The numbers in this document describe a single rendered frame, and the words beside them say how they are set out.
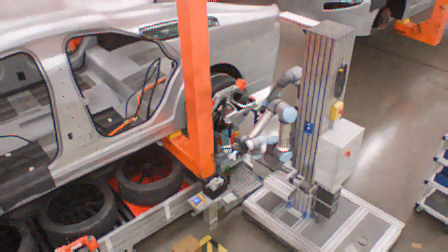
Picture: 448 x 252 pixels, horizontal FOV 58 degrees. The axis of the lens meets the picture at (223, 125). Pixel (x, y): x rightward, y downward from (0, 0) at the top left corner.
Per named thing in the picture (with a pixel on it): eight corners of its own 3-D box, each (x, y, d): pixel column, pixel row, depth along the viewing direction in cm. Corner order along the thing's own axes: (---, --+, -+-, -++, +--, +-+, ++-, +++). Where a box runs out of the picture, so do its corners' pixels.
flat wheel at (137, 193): (149, 153, 451) (146, 136, 436) (196, 175, 421) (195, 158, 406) (104, 189, 407) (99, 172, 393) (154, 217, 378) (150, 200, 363)
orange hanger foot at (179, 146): (175, 138, 430) (172, 112, 409) (205, 164, 398) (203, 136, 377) (162, 145, 422) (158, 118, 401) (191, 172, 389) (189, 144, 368)
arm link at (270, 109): (272, 91, 321) (236, 141, 330) (280, 98, 313) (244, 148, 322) (280, 96, 329) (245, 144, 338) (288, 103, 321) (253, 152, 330)
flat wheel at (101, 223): (84, 261, 342) (77, 244, 327) (29, 232, 367) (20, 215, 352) (132, 208, 388) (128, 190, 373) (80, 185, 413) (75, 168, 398)
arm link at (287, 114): (282, 150, 350) (287, 98, 317) (293, 160, 340) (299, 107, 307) (271, 155, 346) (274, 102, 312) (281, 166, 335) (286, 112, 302)
